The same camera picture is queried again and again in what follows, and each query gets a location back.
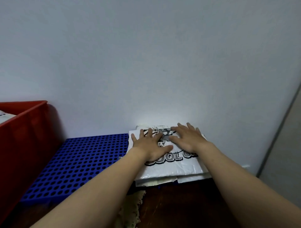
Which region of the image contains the person's right hand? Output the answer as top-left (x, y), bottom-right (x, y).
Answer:
top-left (168, 122), bottom-right (208, 156)

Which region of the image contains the person's left hand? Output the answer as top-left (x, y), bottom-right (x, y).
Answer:
top-left (130, 128), bottom-right (174, 163)

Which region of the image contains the white printed garment plastic packet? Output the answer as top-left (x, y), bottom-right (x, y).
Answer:
top-left (127, 125), bottom-right (210, 181)

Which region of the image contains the person's right forearm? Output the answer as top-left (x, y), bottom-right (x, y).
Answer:
top-left (195, 142), bottom-right (301, 228)

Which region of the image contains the person's left forearm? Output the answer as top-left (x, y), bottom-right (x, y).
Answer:
top-left (29, 147), bottom-right (151, 228)

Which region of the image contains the blue perforated plastic mat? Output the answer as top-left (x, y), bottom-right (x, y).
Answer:
top-left (20, 133), bottom-right (129, 204)

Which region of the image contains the cream lace cloth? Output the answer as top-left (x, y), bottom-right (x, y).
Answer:
top-left (115, 190), bottom-right (147, 228)

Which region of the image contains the red plastic crate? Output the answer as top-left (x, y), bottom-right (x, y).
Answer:
top-left (0, 100), bottom-right (64, 225)

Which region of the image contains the white packet with black print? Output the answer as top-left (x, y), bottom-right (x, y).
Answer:
top-left (0, 110), bottom-right (17, 124)

